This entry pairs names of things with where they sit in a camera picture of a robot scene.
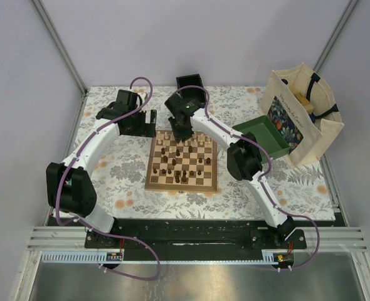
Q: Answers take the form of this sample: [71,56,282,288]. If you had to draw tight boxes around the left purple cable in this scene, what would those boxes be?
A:
[55,77,161,280]

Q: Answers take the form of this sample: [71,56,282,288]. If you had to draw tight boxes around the black plastic bin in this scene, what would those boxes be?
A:
[176,73,203,97]

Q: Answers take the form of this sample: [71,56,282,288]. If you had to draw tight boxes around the wooden box in bag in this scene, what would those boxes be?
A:
[292,92,314,114]

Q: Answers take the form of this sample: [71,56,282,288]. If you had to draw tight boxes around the cream canvas tote bag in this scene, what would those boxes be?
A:
[258,63,344,168]

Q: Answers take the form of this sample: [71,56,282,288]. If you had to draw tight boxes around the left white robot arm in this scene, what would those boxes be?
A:
[46,90,157,248]

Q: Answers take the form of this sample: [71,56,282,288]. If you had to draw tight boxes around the white slotted cable duct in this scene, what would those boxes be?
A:
[41,250,278,265]

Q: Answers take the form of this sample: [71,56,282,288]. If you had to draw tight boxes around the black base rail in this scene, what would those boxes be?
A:
[83,219,308,251]

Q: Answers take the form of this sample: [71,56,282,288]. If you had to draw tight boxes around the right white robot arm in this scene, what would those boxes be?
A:
[164,93,296,248]

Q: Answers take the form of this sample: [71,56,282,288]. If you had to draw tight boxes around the green metal tray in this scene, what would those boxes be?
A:
[233,115,290,160]

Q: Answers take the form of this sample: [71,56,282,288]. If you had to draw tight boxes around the wooden chess board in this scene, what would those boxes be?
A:
[145,130,218,193]

